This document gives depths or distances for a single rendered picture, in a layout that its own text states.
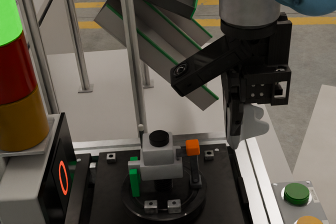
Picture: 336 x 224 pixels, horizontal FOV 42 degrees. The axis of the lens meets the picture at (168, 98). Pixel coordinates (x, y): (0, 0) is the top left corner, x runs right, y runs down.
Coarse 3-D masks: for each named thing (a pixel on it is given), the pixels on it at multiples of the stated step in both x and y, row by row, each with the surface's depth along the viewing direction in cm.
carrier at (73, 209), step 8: (80, 160) 80; (88, 160) 80; (80, 168) 78; (88, 168) 78; (80, 176) 76; (88, 176) 78; (72, 184) 75; (80, 184) 75; (72, 192) 73; (80, 192) 73; (72, 200) 72; (80, 200) 72; (72, 208) 70; (80, 208) 70; (72, 216) 69; (80, 216) 69
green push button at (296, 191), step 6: (288, 186) 71; (294, 186) 71; (300, 186) 71; (288, 192) 70; (294, 192) 70; (300, 192) 70; (306, 192) 70; (288, 198) 70; (294, 198) 69; (300, 198) 69; (306, 198) 69
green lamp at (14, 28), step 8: (0, 0) 31; (8, 0) 32; (0, 8) 31; (8, 8) 32; (16, 8) 34; (0, 16) 32; (8, 16) 32; (16, 16) 33; (0, 24) 32; (8, 24) 32; (16, 24) 33; (0, 32) 32; (8, 32) 33; (16, 32) 33; (0, 40) 32; (8, 40) 33
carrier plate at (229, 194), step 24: (216, 144) 81; (120, 168) 78; (216, 168) 76; (96, 192) 73; (120, 192) 73; (216, 192) 71; (96, 216) 69; (120, 216) 68; (216, 216) 67; (240, 216) 67
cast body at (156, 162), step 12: (156, 132) 65; (168, 132) 67; (144, 144) 65; (156, 144) 64; (168, 144) 64; (144, 156) 64; (156, 156) 64; (168, 156) 64; (132, 168) 68; (144, 168) 65; (156, 168) 66; (168, 168) 66; (180, 168) 66
